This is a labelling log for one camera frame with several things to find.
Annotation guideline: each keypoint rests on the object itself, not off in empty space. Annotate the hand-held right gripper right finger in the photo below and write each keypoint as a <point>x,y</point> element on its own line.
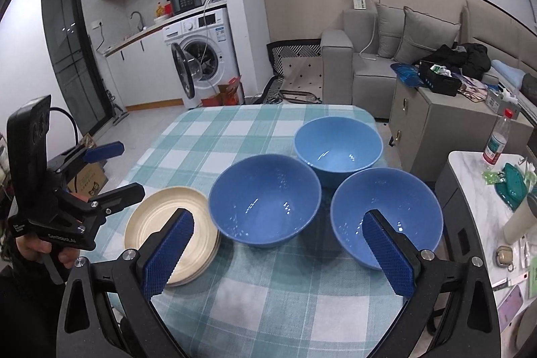
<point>388,253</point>

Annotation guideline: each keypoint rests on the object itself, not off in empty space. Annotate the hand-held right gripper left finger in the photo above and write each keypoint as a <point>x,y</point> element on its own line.
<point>168,253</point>

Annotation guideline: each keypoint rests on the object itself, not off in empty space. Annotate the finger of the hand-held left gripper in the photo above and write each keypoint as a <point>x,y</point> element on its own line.
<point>105,150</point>
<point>126,192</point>

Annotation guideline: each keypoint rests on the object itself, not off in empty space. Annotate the cream plate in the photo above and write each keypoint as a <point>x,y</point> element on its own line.
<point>147,223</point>
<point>208,257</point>
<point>184,283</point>

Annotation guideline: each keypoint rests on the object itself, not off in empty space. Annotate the light blue bowl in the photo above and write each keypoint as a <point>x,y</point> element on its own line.
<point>335,148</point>

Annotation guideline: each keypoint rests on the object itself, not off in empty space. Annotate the person's left forearm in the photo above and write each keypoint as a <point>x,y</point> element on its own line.
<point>25,312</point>

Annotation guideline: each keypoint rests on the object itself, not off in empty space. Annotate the person's left hand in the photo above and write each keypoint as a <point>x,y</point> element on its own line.
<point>33,247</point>

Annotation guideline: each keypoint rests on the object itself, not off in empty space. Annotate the brown cardboard box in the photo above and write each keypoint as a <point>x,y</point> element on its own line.
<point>90,177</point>

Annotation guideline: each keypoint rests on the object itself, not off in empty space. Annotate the white kitchen counter cabinet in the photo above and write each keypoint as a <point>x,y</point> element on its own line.
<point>142,68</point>

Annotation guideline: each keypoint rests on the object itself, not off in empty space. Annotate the teal white checked tablecloth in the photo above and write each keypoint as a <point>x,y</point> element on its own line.
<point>251,299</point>

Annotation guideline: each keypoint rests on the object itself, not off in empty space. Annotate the dark glass door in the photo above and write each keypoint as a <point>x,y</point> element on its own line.
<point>71,60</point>

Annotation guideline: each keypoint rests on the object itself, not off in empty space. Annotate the white marble side table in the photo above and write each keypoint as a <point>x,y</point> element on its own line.
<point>474,190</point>

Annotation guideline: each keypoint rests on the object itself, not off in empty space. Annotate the beige earbud case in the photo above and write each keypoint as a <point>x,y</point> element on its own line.
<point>504,256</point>

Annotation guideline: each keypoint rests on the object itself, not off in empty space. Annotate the purple phone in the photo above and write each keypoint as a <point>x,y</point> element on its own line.
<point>509,307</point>

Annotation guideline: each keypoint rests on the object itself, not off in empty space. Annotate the cream cup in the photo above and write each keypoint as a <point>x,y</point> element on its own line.
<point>518,223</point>

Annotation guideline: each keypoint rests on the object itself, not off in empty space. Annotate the beige side cabinet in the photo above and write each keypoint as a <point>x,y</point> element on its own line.
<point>428,123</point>

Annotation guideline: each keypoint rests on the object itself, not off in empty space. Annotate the red cardboard box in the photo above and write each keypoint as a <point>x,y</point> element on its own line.
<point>228,91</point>

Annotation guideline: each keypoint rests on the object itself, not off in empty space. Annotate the teal container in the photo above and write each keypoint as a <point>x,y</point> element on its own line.
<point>514,184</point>

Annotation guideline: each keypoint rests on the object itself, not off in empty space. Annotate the white washing machine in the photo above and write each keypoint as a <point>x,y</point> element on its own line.
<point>214,43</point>

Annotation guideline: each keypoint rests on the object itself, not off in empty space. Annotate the clear water bottle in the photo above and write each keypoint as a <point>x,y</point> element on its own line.
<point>497,144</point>

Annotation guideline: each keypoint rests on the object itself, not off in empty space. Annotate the black box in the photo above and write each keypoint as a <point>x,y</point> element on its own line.
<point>436,83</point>

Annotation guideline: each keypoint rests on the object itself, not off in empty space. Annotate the grey tissue box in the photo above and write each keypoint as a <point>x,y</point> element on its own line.
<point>501,102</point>

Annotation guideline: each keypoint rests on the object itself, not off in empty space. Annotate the grey sofa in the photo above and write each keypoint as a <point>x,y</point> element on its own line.
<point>335,64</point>

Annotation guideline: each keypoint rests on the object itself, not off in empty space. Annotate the black clothing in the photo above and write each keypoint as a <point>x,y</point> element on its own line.
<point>474,56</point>

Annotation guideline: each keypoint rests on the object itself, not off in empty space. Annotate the light blue blanket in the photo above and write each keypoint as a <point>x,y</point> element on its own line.
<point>505,70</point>

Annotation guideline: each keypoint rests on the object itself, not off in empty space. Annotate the grey cushion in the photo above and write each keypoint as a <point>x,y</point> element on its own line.
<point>388,31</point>
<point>423,35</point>

